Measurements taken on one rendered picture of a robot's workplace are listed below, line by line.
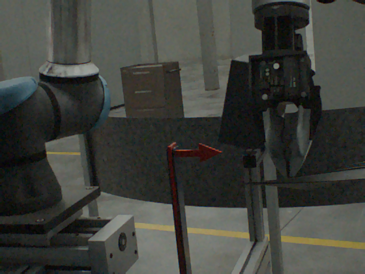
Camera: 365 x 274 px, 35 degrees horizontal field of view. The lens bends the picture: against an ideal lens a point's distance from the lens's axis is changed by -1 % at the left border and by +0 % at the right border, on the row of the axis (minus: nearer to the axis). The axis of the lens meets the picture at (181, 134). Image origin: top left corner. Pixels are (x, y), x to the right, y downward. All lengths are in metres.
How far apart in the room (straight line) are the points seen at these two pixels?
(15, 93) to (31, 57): 10.11
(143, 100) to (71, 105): 6.37
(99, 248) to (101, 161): 1.96
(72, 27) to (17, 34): 10.23
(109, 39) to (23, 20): 1.65
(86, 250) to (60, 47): 0.38
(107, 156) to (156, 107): 4.54
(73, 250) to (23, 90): 0.30
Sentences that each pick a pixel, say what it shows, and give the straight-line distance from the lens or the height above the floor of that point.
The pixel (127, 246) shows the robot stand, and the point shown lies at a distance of 1.11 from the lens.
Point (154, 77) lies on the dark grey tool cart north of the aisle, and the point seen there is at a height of 0.75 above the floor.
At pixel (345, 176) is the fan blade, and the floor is 1.15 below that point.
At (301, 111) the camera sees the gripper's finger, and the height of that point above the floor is 1.21.
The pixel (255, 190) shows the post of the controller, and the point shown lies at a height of 0.98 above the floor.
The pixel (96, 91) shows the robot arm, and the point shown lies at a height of 1.23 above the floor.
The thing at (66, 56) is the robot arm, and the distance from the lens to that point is 1.13.
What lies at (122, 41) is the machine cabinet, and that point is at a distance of 10.98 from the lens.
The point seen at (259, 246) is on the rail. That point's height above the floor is 0.86.
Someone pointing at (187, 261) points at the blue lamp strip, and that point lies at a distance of 0.77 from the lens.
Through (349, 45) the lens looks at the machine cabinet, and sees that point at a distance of 6.76.
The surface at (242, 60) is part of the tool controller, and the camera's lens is 1.28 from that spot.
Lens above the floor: 1.33
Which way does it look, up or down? 10 degrees down
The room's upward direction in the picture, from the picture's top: 6 degrees counter-clockwise
